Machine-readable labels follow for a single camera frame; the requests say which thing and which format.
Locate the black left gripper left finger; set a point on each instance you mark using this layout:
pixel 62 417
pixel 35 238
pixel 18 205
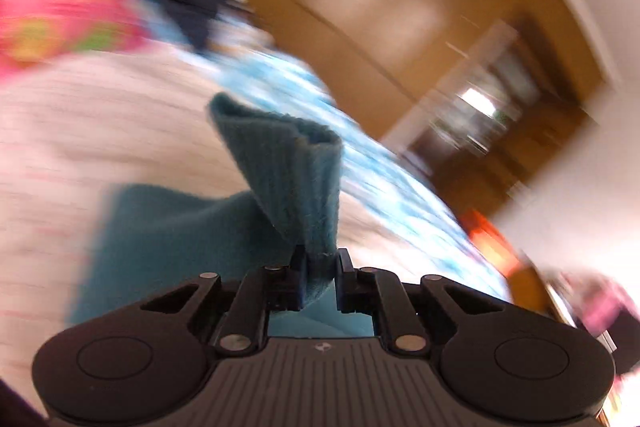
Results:
pixel 232 317

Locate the white cherry print garment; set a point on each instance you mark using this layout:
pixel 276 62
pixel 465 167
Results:
pixel 73 131

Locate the blue white patterned bedsheet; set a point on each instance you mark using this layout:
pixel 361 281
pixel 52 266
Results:
pixel 389 219

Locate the teal knitted sock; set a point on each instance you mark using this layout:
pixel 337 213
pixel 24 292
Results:
pixel 155 238

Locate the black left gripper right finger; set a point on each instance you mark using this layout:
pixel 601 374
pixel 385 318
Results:
pixel 407 317

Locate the pink cartoon print garment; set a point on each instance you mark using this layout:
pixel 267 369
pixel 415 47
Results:
pixel 35 31

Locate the brown wooden wardrobe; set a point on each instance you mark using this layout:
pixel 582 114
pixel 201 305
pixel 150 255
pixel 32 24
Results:
pixel 476 96

